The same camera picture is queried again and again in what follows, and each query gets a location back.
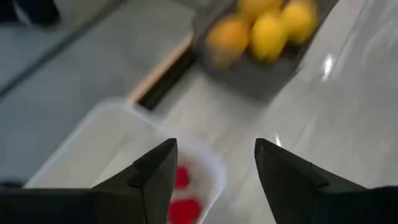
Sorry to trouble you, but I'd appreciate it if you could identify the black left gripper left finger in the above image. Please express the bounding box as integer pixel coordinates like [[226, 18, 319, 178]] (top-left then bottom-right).
[[0, 138, 179, 224]]

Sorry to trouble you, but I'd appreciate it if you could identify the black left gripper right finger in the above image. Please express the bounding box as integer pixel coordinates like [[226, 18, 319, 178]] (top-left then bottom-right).
[[254, 138, 398, 224]]

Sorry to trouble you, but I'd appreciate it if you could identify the yellow lemon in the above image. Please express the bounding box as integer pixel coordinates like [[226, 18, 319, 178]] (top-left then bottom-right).
[[281, 1, 320, 46], [250, 11, 289, 63]]

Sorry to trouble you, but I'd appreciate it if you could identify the orange lemon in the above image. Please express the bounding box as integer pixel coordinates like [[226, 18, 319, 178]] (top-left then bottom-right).
[[236, 0, 284, 16], [205, 15, 251, 69]]

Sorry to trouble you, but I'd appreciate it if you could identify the white plastic basket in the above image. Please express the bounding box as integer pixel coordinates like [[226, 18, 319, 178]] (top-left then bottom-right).
[[23, 98, 228, 224]]

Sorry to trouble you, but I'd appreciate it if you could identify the dark grey plastic basket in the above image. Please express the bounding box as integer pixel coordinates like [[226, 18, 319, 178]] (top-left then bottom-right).
[[191, 0, 340, 102]]

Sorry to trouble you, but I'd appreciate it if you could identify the black aluminium table frame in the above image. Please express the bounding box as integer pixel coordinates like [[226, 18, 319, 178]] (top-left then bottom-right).
[[136, 46, 197, 111]]

